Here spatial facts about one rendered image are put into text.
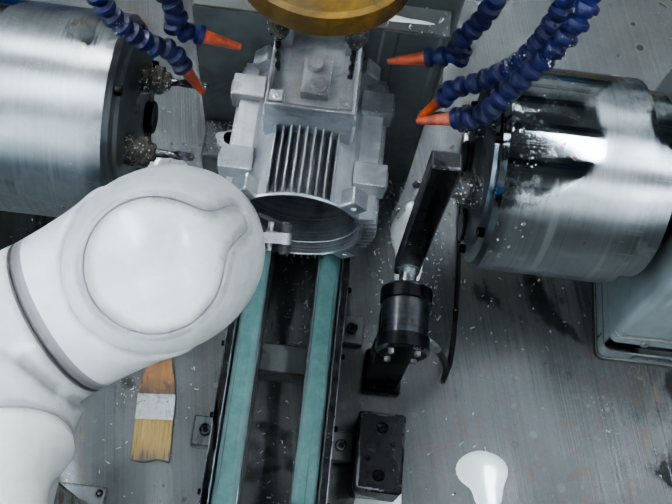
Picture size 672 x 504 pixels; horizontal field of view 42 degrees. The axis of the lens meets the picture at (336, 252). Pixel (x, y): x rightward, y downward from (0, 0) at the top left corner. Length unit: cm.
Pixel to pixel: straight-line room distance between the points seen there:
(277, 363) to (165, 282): 72
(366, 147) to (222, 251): 60
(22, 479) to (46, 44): 60
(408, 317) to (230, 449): 26
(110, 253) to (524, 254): 65
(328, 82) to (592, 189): 31
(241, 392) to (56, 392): 56
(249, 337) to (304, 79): 32
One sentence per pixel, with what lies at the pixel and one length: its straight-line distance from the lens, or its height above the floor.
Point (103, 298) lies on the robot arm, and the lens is 44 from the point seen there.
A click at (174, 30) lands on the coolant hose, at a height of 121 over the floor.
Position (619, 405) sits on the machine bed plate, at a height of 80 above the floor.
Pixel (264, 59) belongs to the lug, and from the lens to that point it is 106.
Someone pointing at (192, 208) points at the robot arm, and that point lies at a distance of 44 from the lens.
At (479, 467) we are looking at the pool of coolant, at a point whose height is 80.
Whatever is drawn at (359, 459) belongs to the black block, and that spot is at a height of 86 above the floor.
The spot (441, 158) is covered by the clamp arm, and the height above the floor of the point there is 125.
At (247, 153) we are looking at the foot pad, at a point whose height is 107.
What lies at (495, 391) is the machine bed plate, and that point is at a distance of 122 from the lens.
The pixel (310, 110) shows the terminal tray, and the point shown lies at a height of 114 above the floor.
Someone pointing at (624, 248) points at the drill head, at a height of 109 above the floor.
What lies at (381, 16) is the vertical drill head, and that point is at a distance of 82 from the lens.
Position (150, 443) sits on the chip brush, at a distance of 117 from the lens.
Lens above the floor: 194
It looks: 65 degrees down
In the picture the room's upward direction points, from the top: 10 degrees clockwise
